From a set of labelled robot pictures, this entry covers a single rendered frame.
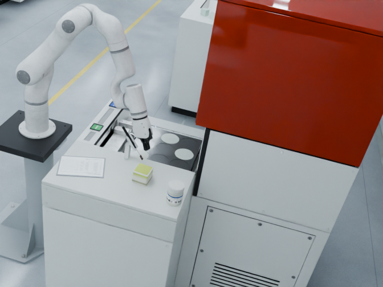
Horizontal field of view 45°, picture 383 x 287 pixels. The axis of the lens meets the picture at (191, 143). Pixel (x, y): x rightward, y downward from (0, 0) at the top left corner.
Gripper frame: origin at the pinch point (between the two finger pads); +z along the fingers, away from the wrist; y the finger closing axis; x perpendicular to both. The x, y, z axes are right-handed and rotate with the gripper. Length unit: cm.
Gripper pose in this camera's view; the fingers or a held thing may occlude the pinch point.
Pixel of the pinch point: (146, 146)
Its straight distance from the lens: 233.3
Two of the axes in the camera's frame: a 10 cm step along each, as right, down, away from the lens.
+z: 1.8, 9.3, 3.1
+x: 6.4, -3.5, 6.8
